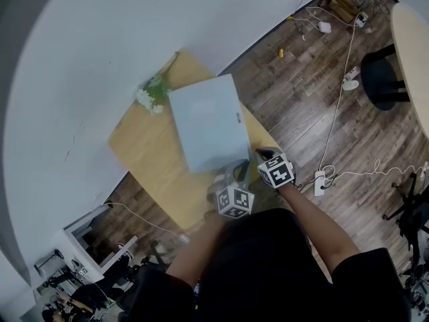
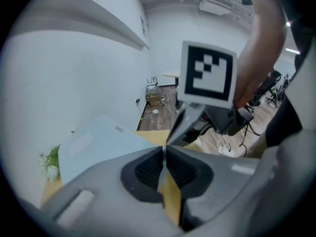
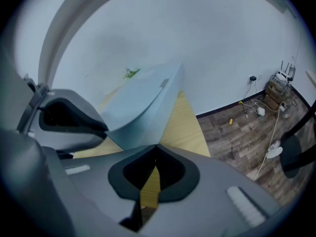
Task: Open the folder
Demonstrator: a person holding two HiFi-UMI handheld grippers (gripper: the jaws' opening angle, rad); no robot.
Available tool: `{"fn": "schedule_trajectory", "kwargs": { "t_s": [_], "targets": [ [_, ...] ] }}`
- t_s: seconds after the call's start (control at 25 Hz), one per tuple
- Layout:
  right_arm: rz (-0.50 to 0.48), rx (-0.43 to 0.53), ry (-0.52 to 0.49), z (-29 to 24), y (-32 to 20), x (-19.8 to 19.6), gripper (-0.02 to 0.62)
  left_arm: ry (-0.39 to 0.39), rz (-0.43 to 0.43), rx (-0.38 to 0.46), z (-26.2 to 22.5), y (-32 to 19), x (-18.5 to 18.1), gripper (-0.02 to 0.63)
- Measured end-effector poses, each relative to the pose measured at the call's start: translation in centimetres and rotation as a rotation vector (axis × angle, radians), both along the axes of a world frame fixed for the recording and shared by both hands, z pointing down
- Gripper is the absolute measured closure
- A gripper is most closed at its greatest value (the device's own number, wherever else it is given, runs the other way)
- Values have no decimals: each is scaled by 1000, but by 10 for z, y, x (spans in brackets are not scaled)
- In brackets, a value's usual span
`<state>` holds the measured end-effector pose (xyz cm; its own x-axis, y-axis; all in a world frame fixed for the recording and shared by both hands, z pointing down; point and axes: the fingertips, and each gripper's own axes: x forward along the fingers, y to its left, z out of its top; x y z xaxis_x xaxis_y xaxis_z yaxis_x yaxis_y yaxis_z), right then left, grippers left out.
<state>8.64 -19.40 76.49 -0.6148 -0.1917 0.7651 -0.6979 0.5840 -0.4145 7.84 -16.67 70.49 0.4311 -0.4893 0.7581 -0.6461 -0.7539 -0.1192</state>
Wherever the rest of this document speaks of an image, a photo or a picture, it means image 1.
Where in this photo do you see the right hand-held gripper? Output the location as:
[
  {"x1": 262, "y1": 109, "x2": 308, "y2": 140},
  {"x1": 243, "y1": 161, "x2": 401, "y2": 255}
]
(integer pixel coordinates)
[{"x1": 254, "y1": 147, "x2": 298, "y2": 190}]

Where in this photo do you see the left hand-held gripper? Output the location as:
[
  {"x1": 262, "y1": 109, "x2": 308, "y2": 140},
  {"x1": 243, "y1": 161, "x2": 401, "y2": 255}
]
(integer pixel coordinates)
[{"x1": 206, "y1": 159, "x2": 256, "y2": 221}]

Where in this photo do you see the light blue folder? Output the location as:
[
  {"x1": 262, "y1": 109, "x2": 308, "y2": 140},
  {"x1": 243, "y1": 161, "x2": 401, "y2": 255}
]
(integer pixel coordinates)
[{"x1": 168, "y1": 73, "x2": 251, "y2": 174}]

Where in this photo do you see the person's left forearm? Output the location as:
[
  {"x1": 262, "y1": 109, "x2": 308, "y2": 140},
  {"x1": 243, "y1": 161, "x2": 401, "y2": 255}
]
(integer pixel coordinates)
[{"x1": 165, "y1": 212, "x2": 229, "y2": 288}]

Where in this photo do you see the person's right forearm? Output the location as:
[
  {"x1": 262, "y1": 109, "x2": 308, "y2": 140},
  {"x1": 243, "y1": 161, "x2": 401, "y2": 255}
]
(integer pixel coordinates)
[{"x1": 282, "y1": 182, "x2": 362, "y2": 283}]

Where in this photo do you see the white power strip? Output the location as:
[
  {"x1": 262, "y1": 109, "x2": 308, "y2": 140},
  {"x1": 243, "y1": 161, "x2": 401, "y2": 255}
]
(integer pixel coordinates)
[{"x1": 313, "y1": 168, "x2": 336, "y2": 197}]

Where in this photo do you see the person's black clothing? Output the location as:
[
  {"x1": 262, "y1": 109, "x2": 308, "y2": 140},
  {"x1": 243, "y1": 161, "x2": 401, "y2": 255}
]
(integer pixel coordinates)
[{"x1": 115, "y1": 207, "x2": 414, "y2": 322}]

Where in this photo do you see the white artificial flower bunch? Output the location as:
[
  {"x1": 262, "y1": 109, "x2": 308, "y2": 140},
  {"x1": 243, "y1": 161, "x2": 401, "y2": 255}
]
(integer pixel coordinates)
[{"x1": 135, "y1": 51, "x2": 180, "y2": 116}]

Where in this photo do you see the black office chair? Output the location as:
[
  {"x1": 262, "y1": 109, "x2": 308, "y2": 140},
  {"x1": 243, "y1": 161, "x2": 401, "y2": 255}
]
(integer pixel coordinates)
[{"x1": 360, "y1": 43, "x2": 412, "y2": 112}]

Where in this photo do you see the black tripod stand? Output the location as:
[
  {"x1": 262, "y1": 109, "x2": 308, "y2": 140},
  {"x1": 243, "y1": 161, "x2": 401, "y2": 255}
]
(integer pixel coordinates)
[{"x1": 383, "y1": 172, "x2": 429, "y2": 276}]

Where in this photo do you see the white cabinet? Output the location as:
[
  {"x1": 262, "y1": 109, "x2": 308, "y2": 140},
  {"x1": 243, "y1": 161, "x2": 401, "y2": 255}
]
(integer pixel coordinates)
[{"x1": 62, "y1": 202, "x2": 139, "y2": 275}]

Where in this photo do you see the round beige table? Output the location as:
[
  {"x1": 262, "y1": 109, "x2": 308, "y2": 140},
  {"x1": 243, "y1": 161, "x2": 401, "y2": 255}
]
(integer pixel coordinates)
[{"x1": 390, "y1": 1, "x2": 429, "y2": 169}]

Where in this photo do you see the long white cable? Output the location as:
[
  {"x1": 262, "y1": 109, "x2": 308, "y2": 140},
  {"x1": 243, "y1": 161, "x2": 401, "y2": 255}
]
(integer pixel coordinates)
[{"x1": 316, "y1": 10, "x2": 369, "y2": 174}]

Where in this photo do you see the thin white floor cable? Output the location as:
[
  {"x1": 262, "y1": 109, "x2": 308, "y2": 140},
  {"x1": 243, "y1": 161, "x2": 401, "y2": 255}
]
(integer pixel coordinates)
[{"x1": 100, "y1": 201, "x2": 184, "y2": 238}]

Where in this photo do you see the coiled white cable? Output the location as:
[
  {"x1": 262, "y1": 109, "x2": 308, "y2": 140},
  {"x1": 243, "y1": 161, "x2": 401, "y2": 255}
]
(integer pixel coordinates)
[{"x1": 330, "y1": 158, "x2": 429, "y2": 182}]

